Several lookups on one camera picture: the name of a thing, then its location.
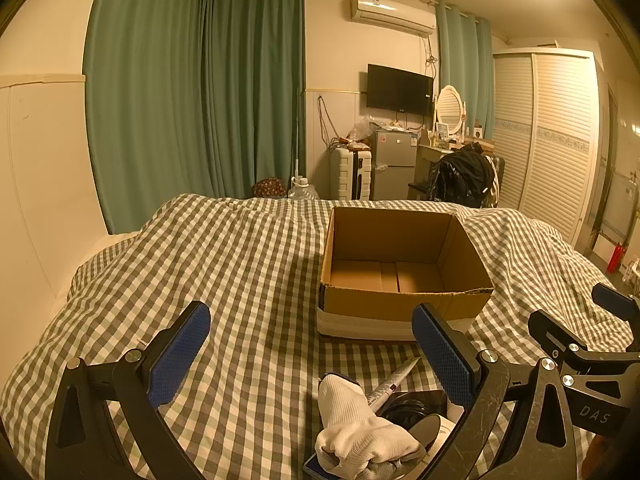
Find white cream tube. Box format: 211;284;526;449
367;357;421;408

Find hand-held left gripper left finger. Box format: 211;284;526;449
45;301;213;480

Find black jacket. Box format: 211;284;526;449
425;142;496;208

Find brown cardboard box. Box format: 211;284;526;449
316;206;496;343

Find clear water bottle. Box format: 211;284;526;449
287;175;321;200

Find light green curtain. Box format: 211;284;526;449
434;2;496;136

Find white louvred wardrobe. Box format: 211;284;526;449
492;47;601;256

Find grey small fridge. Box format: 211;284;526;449
372;129;418;201

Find red fire extinguisher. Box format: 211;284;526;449
607;241;628;275

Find clear plastic bag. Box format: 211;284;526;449
347;115;381;143

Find black jar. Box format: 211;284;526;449
382;389;448;426

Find packing tape roll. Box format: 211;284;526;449
400;412;458;466

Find white suitcase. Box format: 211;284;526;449
328;146;373;201

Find brown patterned bag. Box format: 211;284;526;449
251;177;287;199

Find blue white packet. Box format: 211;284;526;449
302;452;351;480

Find white sock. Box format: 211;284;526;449
314;374;427;480

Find white air conditioner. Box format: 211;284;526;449
348;0;435;37

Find black wall television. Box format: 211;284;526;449
366;63;434;117

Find white pole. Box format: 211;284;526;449
292;87;304;181

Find white oval mirror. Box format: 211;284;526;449
436;85;466;137

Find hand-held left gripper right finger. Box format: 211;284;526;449
411;302;591;480

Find wall cables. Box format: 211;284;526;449
317;95;342;148

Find wooden dressing table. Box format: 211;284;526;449
407;137;496;201

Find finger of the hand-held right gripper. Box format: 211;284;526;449
591;282;640;351
528;309;640;431

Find green white checked blanket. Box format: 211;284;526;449
0;192;640;480

